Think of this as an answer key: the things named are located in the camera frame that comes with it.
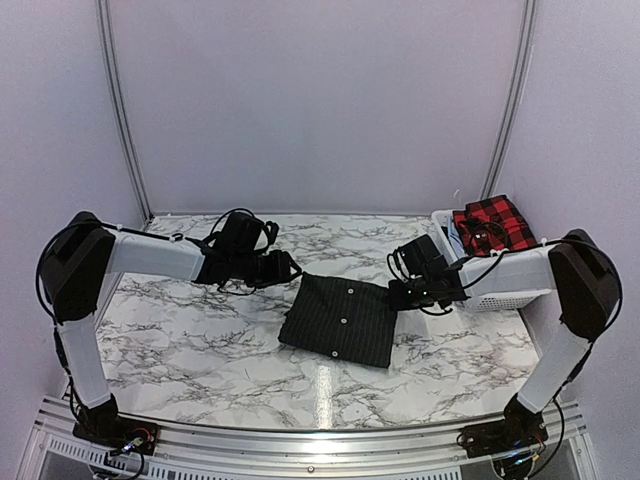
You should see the red black plaid shirt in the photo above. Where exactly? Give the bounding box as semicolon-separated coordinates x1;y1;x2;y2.
451;195;537;256

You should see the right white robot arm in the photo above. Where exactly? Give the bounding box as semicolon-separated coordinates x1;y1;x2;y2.
386;229;623;450

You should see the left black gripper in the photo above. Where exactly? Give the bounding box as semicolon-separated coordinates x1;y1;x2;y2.
232;249;301;289

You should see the black pinstriped long sleeve shirt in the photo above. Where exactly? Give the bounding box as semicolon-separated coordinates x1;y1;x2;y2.
278;273;397;369

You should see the right aluminium frame post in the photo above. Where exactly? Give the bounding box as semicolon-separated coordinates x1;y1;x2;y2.
479;0;539;199

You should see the light blue shirt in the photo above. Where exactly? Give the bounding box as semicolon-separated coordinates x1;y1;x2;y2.
447;217;466;259

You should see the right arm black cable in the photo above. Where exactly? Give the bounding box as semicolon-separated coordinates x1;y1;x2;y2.
387;219;626;441

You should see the aluminium frame post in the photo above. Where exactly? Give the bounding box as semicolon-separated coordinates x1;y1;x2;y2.
479;0;539;199
95;0;153;223

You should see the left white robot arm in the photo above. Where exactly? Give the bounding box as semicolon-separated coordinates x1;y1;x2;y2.
35;208;302;445

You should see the white plastic laundry basket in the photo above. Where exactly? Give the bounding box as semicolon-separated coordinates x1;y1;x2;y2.
431;210;551;312

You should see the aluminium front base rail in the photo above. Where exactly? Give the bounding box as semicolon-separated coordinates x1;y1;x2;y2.
14;397;596;480

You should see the left aluminium frame post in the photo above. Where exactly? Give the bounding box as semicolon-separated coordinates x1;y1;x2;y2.
95;0;153;223

